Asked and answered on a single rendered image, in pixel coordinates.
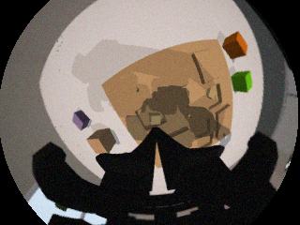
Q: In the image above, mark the tan puzzle board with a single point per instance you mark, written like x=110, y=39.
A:
x=173, y=82

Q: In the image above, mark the orange block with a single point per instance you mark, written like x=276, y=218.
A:
x=235, y=46

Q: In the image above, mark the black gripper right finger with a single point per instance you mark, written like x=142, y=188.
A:
x=175, y=157

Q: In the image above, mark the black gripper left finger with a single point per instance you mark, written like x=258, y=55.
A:
x=141, y=161

